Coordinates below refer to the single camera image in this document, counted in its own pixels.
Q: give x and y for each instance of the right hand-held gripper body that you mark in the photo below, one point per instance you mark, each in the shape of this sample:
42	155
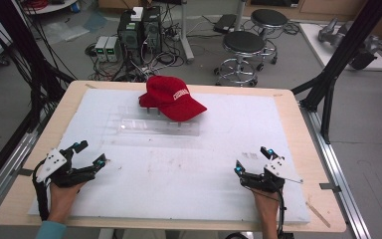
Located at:
277	167

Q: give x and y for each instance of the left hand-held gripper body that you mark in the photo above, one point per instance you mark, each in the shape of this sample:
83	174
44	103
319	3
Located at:
54	162

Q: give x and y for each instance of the clear acrylic rack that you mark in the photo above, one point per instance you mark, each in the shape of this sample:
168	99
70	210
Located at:
159	127

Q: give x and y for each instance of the red baseball cap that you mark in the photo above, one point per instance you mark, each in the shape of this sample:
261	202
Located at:
174	99

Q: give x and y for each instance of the person's right hand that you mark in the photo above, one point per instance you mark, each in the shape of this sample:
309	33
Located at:
268	205

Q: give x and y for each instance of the person's left hand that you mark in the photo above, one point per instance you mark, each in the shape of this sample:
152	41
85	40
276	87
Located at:
59	202

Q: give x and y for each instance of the thin wooden stick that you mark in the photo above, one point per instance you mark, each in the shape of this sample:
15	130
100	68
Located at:
318	214

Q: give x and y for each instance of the white foam mat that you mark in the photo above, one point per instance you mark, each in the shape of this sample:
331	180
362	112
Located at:
165	179

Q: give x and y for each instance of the grey bench power supply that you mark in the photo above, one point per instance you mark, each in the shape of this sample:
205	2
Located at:
112	49
101	48

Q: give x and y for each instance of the black round stool chrome base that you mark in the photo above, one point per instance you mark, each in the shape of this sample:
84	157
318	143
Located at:
243	43
269	17

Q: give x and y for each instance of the clear plastic sheet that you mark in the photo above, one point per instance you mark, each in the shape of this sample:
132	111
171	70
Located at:
64	31

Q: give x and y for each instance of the white floor platform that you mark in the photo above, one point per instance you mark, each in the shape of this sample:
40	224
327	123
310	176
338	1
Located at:
321	46

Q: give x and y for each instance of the black computer tower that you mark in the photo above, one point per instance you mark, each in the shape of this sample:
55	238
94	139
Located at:
152	30
129	36

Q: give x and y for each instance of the flat black case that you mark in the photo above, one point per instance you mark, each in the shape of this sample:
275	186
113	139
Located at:
225	23

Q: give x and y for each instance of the grey robot part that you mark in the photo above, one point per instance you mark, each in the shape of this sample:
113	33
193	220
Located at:
361	49

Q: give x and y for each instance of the round white table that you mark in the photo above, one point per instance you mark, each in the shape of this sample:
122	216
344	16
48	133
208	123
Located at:
46	6

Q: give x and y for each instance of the white box on computer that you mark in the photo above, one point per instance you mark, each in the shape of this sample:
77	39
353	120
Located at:
137	14

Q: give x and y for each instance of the aluminium rail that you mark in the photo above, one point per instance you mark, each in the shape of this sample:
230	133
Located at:
338	172
10	166

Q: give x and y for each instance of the grey stand post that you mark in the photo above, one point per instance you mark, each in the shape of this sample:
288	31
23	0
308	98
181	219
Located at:
186	36

